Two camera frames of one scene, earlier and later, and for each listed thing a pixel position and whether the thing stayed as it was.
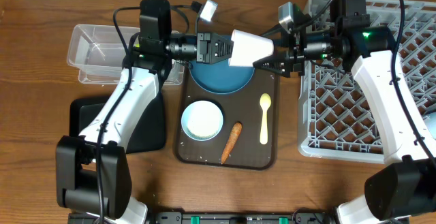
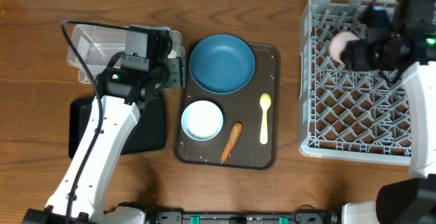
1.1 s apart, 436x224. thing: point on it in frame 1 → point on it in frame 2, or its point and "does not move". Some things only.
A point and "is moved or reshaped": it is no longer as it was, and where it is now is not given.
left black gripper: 203,51 → 176,74
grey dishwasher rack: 336,118 does not move
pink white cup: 248,48 is moved or reshaped
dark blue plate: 221,77 does not move
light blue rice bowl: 201,120 does not move
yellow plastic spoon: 265,101 does not move
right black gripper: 293,54 → 357,61
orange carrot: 234,136 does not move
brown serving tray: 248,135 does not move
